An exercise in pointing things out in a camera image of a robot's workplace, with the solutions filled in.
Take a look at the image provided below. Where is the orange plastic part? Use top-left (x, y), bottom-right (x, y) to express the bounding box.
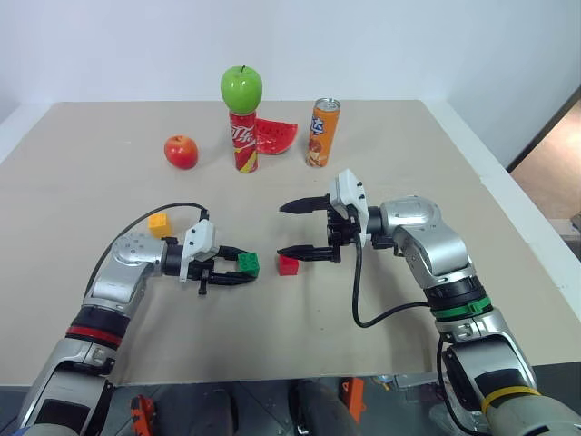
top-left (340, 376), bottom-right (366, 422)
top-left (130, 394), bottom-right (156, 433)

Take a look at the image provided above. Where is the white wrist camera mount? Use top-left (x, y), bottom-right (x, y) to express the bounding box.
top-left (328, 168), bottom-right (370, 249)
top-left (178, 219), bottom-right (219, 284)

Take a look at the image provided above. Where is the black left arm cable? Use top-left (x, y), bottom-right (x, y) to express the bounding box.
top-left (85, 202), bottom-right (212, 292)

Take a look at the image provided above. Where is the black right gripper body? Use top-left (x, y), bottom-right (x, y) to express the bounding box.
top-left (324, 202), bottom-right (363, 264)

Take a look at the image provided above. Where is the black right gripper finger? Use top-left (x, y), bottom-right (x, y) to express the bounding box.
top-left (278, 193), bottom-right (331, 216)
top-left (276, 243), bottom-right (336, 264)

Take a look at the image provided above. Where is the red apple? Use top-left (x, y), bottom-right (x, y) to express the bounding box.
top-left (163, 134), bottom-right (200, 171)

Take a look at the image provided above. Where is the orange soda can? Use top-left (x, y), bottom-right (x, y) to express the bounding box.
top-left (304, 97), bottom-right (342, 169)

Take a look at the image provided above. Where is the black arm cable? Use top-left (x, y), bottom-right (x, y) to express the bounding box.
top-left (85, 202), bottom-right (212, 292)
top-left (350, 213), bottom-right (482, 433)

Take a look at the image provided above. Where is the red building-block cube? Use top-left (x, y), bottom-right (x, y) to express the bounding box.
top-left (277, 253), bottom-right (301, 277)

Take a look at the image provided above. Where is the dark rounded shape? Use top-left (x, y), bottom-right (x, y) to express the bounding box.
top-left (289, 378), bottom-right (360, 436)

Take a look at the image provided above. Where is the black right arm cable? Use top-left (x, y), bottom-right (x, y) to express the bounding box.
top-left (350, 213), bottom-right (482, 433)

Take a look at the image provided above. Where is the yellow building-block cube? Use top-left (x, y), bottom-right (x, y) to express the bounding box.
top-left (147, 212), bottom-right (172, 239)

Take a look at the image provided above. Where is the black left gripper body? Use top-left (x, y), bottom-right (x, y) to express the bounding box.
top-left (187, 245), bottom-right (228, 297)

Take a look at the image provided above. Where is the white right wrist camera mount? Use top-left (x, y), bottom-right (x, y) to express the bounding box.
top-left (328, 168), bottom-right (370, 249)

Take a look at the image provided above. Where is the green building-block cube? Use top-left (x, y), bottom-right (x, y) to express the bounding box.
top-left (236, 250), bottom-right (263, 279)

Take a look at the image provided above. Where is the watermelon slice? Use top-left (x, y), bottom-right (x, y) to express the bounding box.
top-left (255, 116), bottom-right (300, 157)

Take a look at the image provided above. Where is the green apple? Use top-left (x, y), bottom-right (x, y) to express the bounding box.
top-left (220, 64), bottom-right (264, 114)

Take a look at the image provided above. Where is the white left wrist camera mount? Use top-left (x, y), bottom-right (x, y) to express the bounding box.
top-left (178, 219), bottom-right (219, 284)

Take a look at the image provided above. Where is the red cola can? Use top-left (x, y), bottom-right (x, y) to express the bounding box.
top-left (228, 108), bottom-right (261, 174)

